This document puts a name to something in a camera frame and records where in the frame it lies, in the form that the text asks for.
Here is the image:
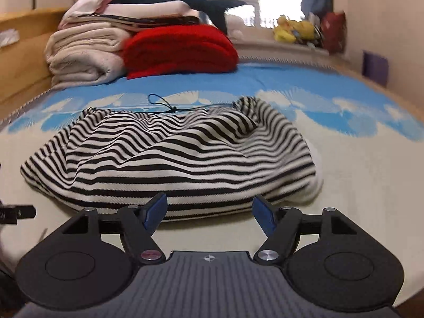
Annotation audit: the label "striped black white hooded top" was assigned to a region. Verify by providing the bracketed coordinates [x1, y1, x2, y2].
[20, 96, 323, 220]

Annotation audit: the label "wooden headboard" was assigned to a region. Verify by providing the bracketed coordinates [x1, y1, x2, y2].
[0, 9, 65, 118]

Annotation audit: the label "red folded blanket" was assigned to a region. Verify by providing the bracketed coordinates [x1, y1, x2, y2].
[122, 24, 239, 79]

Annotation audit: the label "folded cream quilt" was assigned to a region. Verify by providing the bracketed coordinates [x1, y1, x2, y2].
[44, 22, 131, 90]

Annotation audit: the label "purple box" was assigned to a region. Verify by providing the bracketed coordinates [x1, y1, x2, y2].
[361, 51, 390, 88]

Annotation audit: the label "yellow plush toys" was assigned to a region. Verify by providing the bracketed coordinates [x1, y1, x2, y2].
[273, 15, 316, 44]

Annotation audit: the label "dark red plush toy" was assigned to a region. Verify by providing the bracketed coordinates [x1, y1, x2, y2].
[321, 12, 346, 54]

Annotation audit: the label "folded white blanket stack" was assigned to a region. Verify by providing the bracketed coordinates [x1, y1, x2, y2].
[58, 0, 199, 30]

